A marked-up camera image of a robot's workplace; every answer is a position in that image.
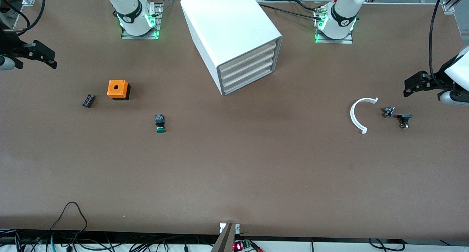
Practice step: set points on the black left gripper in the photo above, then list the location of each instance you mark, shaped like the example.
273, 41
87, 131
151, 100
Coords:
444, 77

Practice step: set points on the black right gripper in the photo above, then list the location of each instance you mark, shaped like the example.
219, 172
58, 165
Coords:
8, 47

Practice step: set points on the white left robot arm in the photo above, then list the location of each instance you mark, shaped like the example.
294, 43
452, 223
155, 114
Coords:
342, 14

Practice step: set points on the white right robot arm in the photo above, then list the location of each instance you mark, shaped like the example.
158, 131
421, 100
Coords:
132, 10

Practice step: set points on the green push button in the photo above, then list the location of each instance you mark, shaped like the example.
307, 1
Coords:
159, 123

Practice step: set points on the white drawer cabinet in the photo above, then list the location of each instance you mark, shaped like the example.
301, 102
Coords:
227, 21

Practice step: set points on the small black contact block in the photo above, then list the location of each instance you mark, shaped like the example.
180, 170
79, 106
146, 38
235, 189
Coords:
88, 100

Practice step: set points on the white curved plastic arc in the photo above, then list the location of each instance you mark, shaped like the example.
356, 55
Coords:
352, 116

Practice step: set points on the orange box with hole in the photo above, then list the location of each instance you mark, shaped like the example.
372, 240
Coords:
118, 89

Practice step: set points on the circuit board with red light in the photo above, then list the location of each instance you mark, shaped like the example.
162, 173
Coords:
243, 245

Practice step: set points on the small grey black switch part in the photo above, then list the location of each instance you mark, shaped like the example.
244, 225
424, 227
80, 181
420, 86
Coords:
388, 111

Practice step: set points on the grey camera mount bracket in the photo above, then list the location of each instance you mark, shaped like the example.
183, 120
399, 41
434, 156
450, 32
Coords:
225, 239

